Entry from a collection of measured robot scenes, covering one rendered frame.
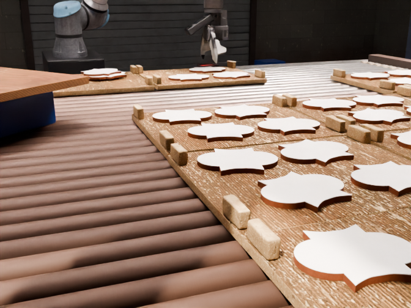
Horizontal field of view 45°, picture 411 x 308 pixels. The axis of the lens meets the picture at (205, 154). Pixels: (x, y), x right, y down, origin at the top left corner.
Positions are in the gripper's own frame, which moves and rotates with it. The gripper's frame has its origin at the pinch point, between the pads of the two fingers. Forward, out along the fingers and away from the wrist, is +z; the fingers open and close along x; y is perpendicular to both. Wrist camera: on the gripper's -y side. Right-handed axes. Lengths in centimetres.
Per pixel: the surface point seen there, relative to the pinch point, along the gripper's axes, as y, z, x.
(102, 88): -46, 4, -24
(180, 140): -40, 4, -91
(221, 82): -4.4, 4.2, -25.6
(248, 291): -49, 6, -143
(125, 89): -38.3, 4.7, -25.8
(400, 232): -26, 4, -140
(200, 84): -12.3, 4.4, -25.6
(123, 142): -51, 6, -82
